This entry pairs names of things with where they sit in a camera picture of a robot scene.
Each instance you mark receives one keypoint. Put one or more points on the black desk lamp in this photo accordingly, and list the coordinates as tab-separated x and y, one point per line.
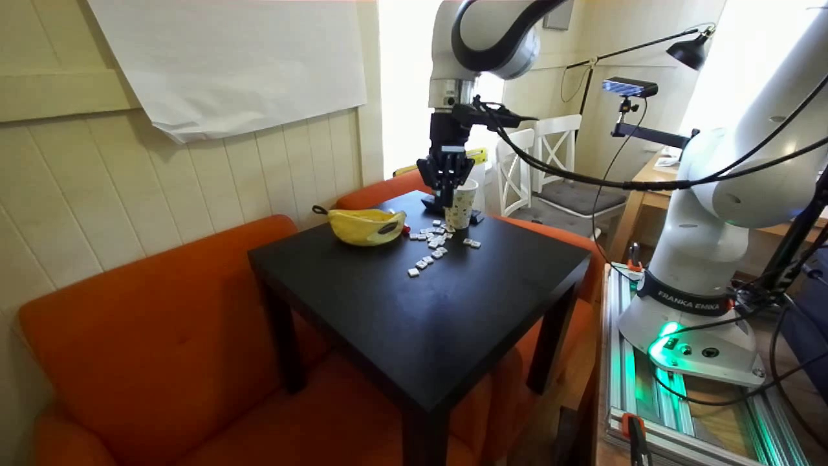
692	49

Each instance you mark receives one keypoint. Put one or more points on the white paper sheet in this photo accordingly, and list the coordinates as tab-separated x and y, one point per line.
222	60

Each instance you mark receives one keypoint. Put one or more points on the black side table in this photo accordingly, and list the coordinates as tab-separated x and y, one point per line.
415	328

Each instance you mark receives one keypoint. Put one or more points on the cream letter tile I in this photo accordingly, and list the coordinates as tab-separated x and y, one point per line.
437	252

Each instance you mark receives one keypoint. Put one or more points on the dark blue chair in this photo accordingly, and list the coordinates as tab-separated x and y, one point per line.
810	333

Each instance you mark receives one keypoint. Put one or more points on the light wooden desk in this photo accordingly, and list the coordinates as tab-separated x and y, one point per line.
647	185

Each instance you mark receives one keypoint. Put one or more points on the cream blank-faced tile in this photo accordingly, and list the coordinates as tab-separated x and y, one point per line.
415	273

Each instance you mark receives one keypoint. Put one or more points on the exterior camera on stand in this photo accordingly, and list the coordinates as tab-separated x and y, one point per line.
628	87

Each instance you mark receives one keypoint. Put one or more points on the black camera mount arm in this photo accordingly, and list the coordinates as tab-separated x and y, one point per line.
647	132

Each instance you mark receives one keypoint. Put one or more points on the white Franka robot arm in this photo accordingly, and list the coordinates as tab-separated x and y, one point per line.
698	260

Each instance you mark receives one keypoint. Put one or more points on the orange sofa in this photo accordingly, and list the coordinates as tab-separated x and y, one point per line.
156	346

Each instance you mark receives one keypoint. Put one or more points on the aluminium robot mounting platform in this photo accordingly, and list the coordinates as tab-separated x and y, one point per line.
637	404

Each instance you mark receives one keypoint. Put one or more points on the small yellow object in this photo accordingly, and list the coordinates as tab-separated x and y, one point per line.
476	157

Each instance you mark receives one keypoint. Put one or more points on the yellow bowl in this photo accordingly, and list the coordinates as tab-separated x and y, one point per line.
366	227

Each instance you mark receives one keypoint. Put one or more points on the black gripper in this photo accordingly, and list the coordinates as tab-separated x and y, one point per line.
449	131

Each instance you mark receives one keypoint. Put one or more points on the orange black clamp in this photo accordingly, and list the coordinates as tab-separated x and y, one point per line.
634	255
634	431

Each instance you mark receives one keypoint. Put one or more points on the cream letter tile V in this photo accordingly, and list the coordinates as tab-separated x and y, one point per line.
421	262

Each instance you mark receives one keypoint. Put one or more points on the cream letter tile E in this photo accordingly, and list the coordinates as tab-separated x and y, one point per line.
416	234

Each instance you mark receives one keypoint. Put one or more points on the cream letter tile T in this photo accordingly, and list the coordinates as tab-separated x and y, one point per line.
437	227

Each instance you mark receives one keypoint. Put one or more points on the cream letter tile N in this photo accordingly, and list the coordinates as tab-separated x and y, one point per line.
471	242

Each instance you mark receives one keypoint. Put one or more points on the white wooden chair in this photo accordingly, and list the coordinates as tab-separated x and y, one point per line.
559	139

